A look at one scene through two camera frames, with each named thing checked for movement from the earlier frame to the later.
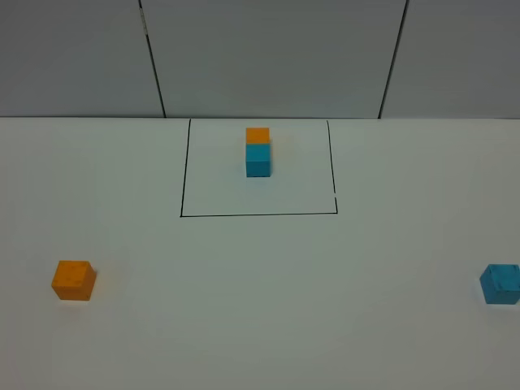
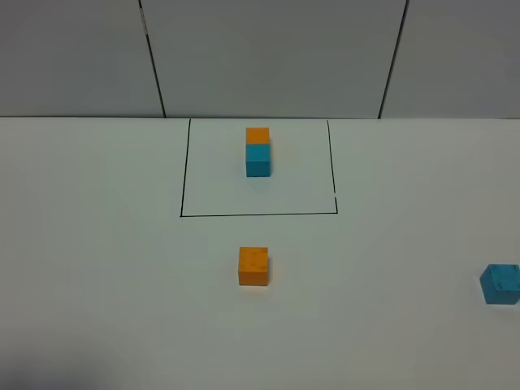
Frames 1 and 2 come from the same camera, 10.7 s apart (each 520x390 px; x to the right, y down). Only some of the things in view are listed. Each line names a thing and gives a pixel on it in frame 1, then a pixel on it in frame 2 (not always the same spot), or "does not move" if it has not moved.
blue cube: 500,283 does not move
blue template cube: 257,160 does not move
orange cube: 74,279 -> 253,266
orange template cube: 257,136 does not move
